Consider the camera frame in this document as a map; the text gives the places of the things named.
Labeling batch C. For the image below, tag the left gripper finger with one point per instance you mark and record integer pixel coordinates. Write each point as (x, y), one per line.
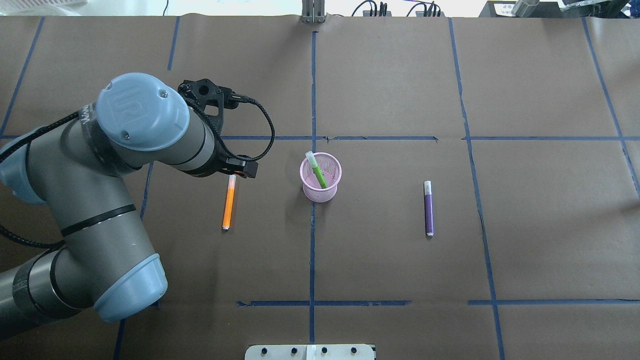
(250, 169)

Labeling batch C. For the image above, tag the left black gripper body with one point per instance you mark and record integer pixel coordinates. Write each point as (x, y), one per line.
(242, 168)

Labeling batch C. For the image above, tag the green highlighter pen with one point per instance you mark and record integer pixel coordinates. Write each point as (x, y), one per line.
(317, 171)

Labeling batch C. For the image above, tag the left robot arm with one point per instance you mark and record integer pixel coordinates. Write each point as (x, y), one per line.
(105, 259)

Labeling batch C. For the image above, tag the orange highlighter pen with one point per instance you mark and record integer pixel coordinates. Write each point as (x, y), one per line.
(227, 214)

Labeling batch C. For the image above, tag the pink mesh pen holder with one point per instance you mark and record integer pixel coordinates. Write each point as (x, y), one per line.
(332, 171)

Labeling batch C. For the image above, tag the purple highlighter pen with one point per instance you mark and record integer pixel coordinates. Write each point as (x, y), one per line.
(428, 209)

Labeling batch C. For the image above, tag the metal cup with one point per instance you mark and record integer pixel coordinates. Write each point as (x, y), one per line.
(524, 8)

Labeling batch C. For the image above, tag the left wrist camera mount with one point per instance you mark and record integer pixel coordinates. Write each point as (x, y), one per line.
(200, 94)

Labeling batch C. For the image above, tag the aluminium frame post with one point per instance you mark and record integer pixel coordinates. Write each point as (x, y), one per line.
(313, 11)

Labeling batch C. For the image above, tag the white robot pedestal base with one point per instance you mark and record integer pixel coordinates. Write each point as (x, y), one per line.
(356, 351)

